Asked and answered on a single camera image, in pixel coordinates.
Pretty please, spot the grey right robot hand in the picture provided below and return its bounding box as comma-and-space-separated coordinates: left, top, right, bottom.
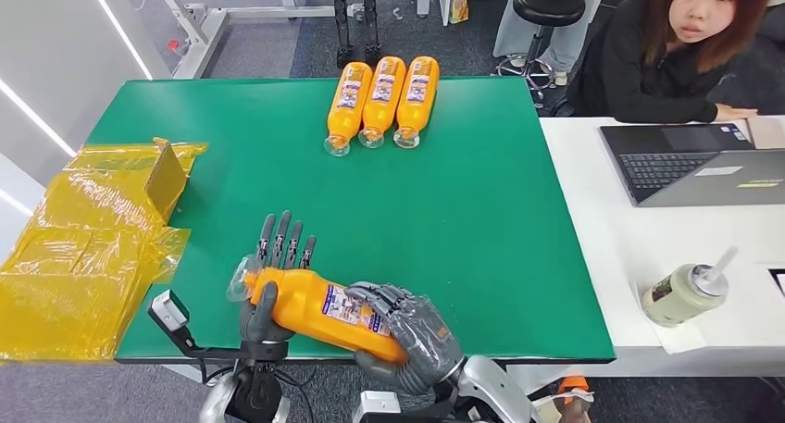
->
344, 281, 464, 395

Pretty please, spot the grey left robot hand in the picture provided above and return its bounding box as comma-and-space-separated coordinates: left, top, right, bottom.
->
237, 210, 318, 348

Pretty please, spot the orange bottle with label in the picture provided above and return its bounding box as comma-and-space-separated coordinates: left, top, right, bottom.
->
323, 61, 374, 158
357, 56, 407, 150
392, 56, 441, 150
225, 255, 409, 367

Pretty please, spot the green table mat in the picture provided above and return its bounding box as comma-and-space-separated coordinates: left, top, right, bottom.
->
85, 76, 617, 365

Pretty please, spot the yellow plastic wrapped cardboard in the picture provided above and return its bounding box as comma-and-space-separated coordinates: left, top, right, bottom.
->
0, 138, 210, 365

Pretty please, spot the white paper napkin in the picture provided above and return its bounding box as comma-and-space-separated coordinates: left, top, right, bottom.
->
631, 279, 713, 355

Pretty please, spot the drink cup with straw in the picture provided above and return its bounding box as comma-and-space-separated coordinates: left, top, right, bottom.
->
639, 245, 739, 329

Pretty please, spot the grey open laptop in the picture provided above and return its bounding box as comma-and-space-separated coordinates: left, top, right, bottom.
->
599, 122, 785, 209

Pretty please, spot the black metal stand leg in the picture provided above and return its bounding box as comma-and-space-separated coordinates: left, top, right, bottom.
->
359, 0, 383, 67
325, 0, 357, 70

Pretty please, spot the person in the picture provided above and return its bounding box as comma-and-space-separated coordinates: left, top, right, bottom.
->
552, 0, 780, 125

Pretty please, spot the black round stool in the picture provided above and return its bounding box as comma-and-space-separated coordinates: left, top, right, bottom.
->
495, 0, 587, 110

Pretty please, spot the person's hand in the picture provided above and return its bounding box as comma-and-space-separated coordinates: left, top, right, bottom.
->
714, 103, 760, 123

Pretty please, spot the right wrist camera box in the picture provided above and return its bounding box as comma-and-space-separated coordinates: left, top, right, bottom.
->
352, 391, 403, 423

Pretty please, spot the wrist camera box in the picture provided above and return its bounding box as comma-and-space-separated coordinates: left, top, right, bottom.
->
148, 289, 192, 334
352, 391, 403, 423

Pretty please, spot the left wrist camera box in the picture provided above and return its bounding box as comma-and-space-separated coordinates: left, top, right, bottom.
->
148, 289, 192, 334

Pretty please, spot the white metal desk frame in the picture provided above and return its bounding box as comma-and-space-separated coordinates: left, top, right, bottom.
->
146, 0, 430, 81

